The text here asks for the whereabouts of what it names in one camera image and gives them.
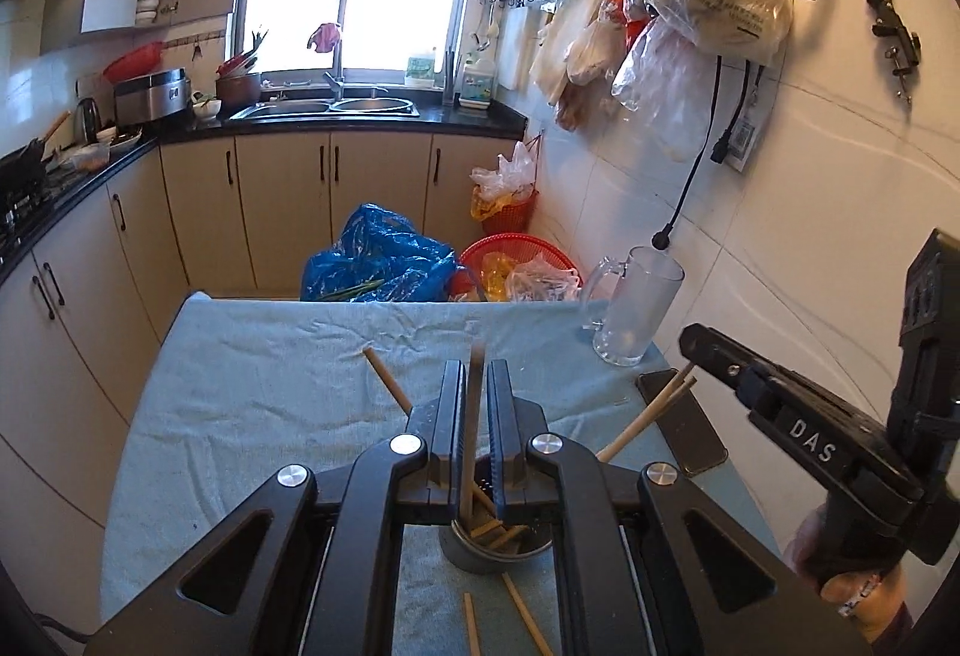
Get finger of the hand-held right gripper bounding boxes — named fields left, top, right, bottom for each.
left=679, top=323, right=790, bottom=415

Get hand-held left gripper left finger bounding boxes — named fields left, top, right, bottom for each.
left=82, top=360, right=467, bottom=656

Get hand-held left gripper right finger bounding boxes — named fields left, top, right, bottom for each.
left=487, top=360, right=875, bottom=656

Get bunch of wooden chopsticks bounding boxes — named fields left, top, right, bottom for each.
left=364, top=347, right=698, bottom=556

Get dark grey utensil holder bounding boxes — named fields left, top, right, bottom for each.
left=439, top=461, right=557, bottom=576

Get person's right hand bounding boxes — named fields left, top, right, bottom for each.
left=789, top=510, right=912, bottom=646

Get black smartphone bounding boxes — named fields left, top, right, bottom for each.
left=636, top=369, right=730, bottom=475

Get clear glass mug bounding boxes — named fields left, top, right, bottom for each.
left=577, top=245, right=686, bottom=368

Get clear crumpled plastic bag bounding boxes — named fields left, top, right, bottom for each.
left=504, top=254, right=582, bottom=303

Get large red plastic basket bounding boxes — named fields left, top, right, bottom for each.
left=457, top=233, right=584, bottom=303

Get light blue table cloth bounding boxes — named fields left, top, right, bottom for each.
left=97, top=292, right=781, bottom=656

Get blue plastic bag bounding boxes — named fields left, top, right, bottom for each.
left=301, top=202, right=458, bottom=303

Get small red plastic basket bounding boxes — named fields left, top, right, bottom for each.
left=480, top=191, right=539, bottom=237

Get white hanging tag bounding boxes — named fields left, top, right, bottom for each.
left=726, top=114, right=758, bottom=171

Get white plastic bag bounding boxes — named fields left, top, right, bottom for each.
left=470, top=140, right=537, bottom=207

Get clear hanging plastic bag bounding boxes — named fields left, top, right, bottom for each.
left=611, top=18, right=710, bottom=162

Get beige base cabinets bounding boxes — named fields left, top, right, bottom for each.
left=0, top=131, right=526, bottom=574

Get black kitchen countertop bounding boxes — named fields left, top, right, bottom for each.
left=0, top=101, right=530, bottom=286

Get beige hanging plastic bags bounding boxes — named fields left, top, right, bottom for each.
left=532, top=3, right=623, bottom=132

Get steel double sink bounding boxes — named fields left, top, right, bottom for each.
left=229, top=95, right=421, bottom=121

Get white detergent bottle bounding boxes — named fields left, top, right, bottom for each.
left=459, top=52, right=497, bottom=109

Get metal faucet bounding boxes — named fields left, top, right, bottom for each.
left=322, top=37, right=350, bottom=102

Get brown pot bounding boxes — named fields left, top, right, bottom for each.
left=216, top=72, right=262, bottom=109

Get steel countertop appliance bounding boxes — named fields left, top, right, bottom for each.
left=114, top=68, right=190, bottom=127

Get dark kettle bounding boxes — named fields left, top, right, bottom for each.
left=75, top=98, right=104, bottom=145

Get gas stove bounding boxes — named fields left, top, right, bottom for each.
left=0, top=172, right=53, bottom=252

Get red colander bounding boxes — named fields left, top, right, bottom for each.
left=103, top=42, right=164, bottom=85

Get black wok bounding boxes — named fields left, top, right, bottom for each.
left=0, top=138, right=50, bottom=203

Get black power cable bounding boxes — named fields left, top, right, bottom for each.
left=649, top=56, right=732, bottom=252

